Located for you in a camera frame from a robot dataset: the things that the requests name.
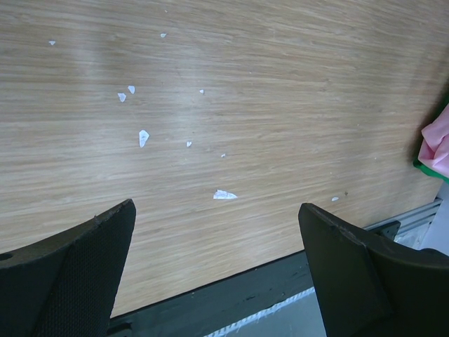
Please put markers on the pink folded t shirt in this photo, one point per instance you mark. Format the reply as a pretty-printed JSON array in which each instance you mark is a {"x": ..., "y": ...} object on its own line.
[{"x": 434, "y": 149}]

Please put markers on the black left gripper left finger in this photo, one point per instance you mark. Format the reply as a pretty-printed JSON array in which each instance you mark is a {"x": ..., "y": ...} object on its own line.
[{"x": 66, "y": 284}]

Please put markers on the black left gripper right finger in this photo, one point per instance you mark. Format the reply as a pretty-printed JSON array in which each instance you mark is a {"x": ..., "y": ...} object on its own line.
[{"x": 368, "y": 285}]

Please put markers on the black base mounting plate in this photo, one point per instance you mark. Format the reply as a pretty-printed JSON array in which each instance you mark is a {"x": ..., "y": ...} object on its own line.
[{"x": 219, "y": 304}]

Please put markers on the aluminium frame rail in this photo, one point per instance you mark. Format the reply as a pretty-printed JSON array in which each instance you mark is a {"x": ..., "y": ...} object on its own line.
[{"x": 409, "y": 228}]

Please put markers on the green folded t shirt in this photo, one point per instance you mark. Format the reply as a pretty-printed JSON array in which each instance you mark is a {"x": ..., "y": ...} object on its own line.
[{"x": 428, "y": 171}]

